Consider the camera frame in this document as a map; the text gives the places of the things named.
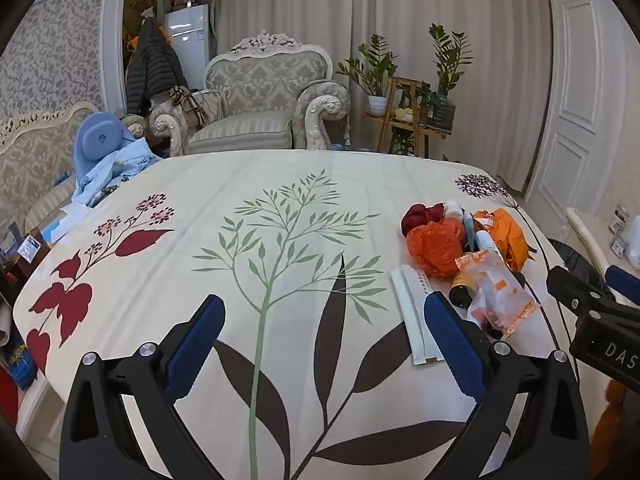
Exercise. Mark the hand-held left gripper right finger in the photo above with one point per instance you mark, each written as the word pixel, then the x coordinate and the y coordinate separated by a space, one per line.
pixel 457 350

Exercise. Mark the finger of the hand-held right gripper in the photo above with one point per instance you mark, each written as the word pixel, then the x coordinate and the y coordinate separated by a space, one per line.
pixel 565 282
pixel 622 282

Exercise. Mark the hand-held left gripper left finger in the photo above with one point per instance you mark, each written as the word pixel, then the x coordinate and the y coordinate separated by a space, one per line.
pixel 192 350

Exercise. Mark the trash bin black liner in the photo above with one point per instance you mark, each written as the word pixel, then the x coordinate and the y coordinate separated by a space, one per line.
pixel 575 260

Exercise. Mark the white packet green print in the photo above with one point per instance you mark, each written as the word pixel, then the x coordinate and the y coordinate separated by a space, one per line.
pixel 415 320

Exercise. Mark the brown bottle yellow label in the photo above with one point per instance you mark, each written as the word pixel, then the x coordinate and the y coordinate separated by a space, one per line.
pixel 460 290

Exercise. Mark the light orange plastic bag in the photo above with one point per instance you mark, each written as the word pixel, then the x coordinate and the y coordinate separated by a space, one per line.
pixel 510 237

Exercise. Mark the clear wrapper orange print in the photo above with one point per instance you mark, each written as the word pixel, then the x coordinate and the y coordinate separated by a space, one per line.
pixel 492 285

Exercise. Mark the crinkled red-orange plastic bag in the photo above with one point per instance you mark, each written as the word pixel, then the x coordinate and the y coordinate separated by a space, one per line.
pixel 432 250

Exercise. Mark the small printed box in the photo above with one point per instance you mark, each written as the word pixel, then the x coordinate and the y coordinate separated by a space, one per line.
pixel 621 217
pixel 621 245

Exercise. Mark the white carved side table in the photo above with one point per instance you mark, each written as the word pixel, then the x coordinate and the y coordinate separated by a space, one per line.
pixel 590 230

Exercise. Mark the orange fuzzy cloth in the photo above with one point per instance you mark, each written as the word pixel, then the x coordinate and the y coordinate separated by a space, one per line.
pixel 610 420

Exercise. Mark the dark red cloth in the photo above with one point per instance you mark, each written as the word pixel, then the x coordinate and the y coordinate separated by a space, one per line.
pixel 417 217

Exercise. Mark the blue yellow printed bag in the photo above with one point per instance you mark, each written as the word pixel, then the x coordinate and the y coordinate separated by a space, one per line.
pixel 20 360

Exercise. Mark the white papers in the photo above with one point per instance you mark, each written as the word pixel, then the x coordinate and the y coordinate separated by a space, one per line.
pixel 67 222

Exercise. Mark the white panelled door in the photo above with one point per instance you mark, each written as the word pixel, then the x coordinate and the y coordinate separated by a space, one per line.
pixel 575 85

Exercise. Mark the light blue cloth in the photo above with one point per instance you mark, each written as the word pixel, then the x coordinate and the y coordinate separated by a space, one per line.
pixel 120 165

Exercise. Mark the potted plant dark pot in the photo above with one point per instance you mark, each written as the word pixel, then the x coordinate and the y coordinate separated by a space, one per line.
pixel 442 110

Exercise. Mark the ornate cream armchair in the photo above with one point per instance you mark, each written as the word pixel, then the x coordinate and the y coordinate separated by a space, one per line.
pixel 250 125

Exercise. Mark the pale yellow ornament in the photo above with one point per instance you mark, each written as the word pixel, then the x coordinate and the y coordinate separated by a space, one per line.
pixel 404 113

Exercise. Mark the blue round cushion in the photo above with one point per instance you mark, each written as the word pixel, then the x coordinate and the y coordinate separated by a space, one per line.
pixel 100 135

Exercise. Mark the plaid brown bag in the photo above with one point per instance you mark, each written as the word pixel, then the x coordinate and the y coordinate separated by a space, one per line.
pixel 187 105

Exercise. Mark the ornate cream sofa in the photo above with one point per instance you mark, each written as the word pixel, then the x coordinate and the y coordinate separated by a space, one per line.
pixel 30 160

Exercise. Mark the wooden plant stand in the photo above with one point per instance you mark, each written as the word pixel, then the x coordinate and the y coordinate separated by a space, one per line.
pixel 400 85

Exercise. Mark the potted plant white pot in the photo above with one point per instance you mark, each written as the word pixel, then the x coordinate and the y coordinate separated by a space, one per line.
pixel 377 105

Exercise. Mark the dark puffer jacket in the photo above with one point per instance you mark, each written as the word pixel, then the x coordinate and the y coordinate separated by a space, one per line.
pixel 155 65

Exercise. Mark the white standing appliance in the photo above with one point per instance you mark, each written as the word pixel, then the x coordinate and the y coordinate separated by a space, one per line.
pixel 190 35

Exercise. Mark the beige curtain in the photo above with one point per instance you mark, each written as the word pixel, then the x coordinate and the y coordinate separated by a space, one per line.
pixel 400 0

